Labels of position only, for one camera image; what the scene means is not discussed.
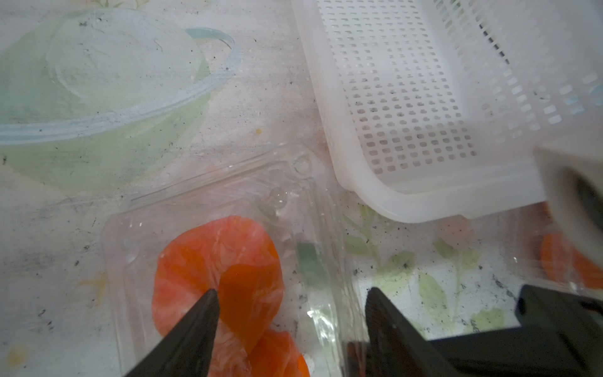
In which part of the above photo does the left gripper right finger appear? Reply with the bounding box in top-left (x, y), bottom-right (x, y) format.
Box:
top-left (365, 287), bottom-right (461, 376)

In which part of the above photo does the clear clamshell container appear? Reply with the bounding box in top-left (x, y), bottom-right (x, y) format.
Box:
top-left (498, 202), bottom-right (603, 303)
top-left (101, 144), bottom-right (366, 376)

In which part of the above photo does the orange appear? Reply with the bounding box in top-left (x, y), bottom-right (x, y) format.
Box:
top-left (206, 320), bottom-right (312, 377)
top-left (152, 216), bottom-right (284, 336)
top-left (540, 232), bottom-right (602, 290)

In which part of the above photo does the white perforated plastic basket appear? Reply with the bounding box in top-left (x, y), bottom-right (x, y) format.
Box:
top-left (292, 1), bottom-right (602, 223)

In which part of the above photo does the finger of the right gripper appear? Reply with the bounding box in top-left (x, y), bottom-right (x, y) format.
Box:
top-left (431, 284), bottom-right (602, 376)

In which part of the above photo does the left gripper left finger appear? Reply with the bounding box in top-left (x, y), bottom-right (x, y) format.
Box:
top-left (127, 289), bottom-right (220, 377)

